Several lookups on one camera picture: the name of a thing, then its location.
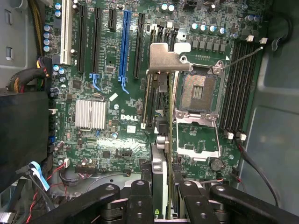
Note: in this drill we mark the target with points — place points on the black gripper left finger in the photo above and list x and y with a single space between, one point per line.
140 205

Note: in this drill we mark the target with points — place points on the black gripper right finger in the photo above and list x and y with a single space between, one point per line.
194 205

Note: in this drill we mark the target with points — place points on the green motherboard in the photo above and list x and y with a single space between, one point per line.
130 144

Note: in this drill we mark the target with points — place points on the metal socket cover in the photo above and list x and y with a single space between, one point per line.
198 140

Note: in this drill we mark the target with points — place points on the silver chipset heatsink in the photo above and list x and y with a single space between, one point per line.
91 114

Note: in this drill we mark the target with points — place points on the CPU socket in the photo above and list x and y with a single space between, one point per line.
198 93

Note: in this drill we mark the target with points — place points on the open black PC case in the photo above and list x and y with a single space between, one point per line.
275 116

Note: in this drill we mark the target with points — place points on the black RAM slot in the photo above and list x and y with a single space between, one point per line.
237 88
230 88
244 88
251 88

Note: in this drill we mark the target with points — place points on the thin metal locking lever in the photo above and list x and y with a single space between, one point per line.
245 56

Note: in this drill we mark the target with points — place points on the long black expansion slot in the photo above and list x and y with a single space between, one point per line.
139 46
81 39
97 39

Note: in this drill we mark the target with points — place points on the blue expansion slot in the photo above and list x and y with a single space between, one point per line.
126 42

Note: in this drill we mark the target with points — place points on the white expansion slot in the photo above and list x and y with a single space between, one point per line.
66 35

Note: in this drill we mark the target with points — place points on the short black expansion slot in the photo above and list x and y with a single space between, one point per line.
112 19

